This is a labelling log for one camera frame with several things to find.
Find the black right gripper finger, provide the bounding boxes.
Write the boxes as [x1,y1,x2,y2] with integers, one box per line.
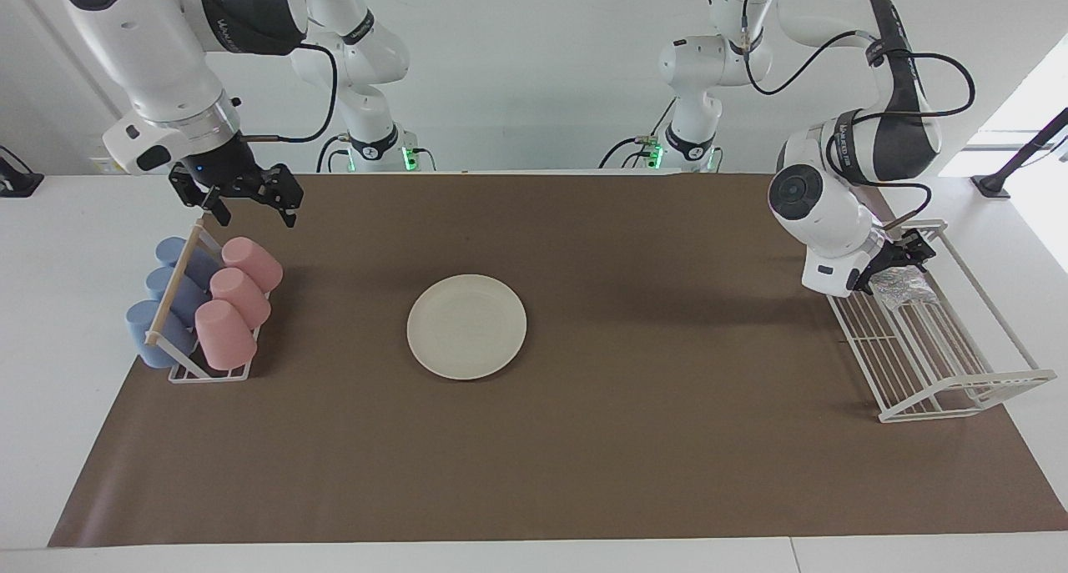
[250,163,304,229]
[169,168,233,227]

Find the silver mesh sponge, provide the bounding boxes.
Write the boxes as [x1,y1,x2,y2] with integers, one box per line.
[872,266,937,311]

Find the round white plate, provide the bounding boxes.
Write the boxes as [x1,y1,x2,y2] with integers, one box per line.
[406,274,528,381]

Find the blue rolled towels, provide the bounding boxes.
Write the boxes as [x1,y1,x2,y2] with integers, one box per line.
[155,237,222,290]

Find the bottom pink rolled towel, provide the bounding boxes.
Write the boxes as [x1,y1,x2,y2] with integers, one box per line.
[221,237,284,294]

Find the pink rolled towel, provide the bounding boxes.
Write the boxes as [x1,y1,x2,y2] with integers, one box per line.
[209,267,272,330]
[194,299,258,371]
[221,237,284,294]

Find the black stand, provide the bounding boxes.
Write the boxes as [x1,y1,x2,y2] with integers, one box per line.
[972,106,1068,199]

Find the cup rack with wooden rod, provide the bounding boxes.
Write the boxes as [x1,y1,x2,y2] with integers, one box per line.
[144,219,272,384]

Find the blue cup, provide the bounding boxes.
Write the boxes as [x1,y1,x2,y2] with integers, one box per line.
[125,299,197,369]
[146,266,209,328]

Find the middle pink rolled towel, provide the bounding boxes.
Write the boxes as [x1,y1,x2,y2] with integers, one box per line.
[209,267,272,330]

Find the top pink rolled towel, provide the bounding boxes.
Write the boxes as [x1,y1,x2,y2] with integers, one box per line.
[194,299,258,371]

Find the brown table mat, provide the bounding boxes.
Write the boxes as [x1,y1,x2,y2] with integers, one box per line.
[48,173,1068,549]

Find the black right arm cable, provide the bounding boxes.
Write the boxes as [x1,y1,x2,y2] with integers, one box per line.
[242,43,339,144]

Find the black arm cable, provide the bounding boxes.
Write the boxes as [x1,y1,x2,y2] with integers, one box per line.
[242,43,339,144]
[738,0,977,224]

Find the white wire dish rack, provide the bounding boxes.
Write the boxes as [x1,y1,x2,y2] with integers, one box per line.
[828,219,1056,424]

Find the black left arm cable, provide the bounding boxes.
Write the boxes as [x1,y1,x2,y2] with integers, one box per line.
[738,0,977,224]

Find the black clamp mount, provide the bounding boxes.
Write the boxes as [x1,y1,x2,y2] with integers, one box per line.
[0,146,44,197]

